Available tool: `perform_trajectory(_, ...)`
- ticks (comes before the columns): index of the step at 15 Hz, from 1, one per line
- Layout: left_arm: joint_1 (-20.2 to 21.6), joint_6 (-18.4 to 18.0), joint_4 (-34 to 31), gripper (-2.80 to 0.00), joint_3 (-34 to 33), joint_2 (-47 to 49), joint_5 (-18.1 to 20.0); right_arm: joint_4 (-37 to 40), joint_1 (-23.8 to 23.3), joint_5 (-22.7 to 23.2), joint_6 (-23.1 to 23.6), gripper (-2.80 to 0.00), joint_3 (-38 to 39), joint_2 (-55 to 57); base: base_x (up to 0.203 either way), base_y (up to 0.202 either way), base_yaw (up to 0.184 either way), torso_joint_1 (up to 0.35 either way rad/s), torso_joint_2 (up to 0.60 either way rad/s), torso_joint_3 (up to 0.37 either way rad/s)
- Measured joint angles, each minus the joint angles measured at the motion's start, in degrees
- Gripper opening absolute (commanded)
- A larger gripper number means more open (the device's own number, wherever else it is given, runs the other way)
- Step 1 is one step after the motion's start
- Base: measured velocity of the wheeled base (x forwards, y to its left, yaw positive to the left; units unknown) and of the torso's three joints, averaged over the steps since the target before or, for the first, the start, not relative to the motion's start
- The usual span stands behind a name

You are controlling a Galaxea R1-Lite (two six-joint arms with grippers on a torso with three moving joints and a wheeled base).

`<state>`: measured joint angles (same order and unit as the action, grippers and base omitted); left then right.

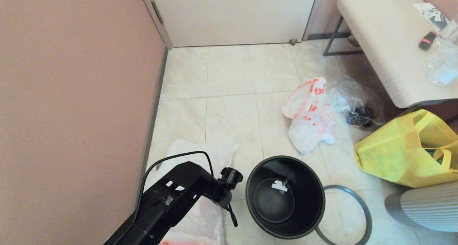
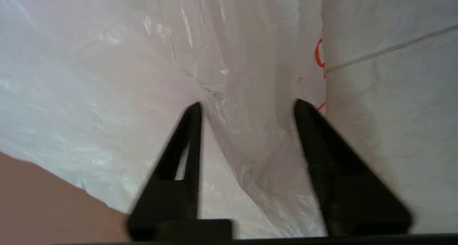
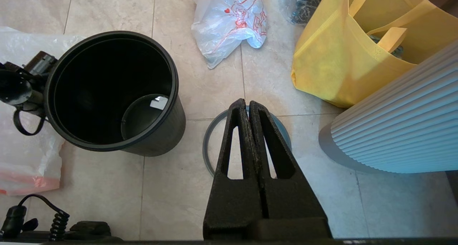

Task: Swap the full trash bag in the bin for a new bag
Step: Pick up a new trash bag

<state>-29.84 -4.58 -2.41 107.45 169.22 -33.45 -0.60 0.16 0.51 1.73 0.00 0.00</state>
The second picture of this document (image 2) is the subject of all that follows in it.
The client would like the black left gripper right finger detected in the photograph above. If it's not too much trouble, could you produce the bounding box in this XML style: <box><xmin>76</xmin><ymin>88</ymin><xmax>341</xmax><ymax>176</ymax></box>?
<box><xmin>293</xmin><ymin>99</ymin><xmax>414</xmax><ymax>236</ymax></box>

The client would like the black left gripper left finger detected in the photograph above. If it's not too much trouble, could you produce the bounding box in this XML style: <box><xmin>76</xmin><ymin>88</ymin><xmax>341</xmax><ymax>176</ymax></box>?
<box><xmin>127</xmin><ymin>102</ymin><xmax>233</xmax><ymax>241</ymax></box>

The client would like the white red-printed bin liner bag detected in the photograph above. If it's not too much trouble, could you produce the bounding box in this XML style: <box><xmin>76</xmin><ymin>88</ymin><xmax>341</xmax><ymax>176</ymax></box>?
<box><xmin>0</xmin><ymin>0</ymin><xmax>328</xmax><ymax>238</ymax></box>

